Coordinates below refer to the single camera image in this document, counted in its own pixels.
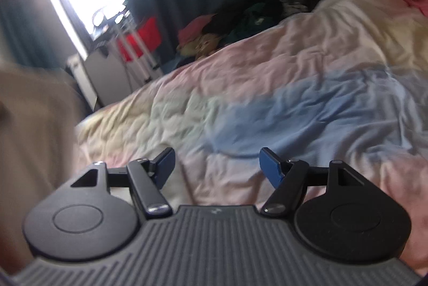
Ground red garment on steamer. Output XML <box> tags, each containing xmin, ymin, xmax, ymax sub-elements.
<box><xmin>115</xmin><ymin>16</ymin><xmax>163</xmax><ymax>63</ymax></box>

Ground pile of mixed clothes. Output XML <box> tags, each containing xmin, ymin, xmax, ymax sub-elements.
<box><xmin>176</xmin><ymin>0</ymin><xmax>314</xmax><ymax>60</ymax></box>

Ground pastel pink quilt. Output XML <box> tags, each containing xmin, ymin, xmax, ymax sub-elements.
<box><xmin>75</xmin><ymin>0</ymin><xmax>427</xmax><ymax>274</ymax></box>

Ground left teal curtain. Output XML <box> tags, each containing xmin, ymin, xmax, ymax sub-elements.
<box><xmin>1</xmin><ymin>0</ymin><xmax>60</xmax><ymax>69</ymax></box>

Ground cream white sweatpants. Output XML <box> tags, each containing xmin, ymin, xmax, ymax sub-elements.
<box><xmin>1</xmin><ymin>66</ymin><xmax>82</xmax><ymax>274</ymax></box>

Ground garment steamer stand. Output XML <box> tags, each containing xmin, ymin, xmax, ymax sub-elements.
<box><xmin>92</xmin><ymin>6</ymin><xmax>163</xmax><ymax>86</ymax></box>

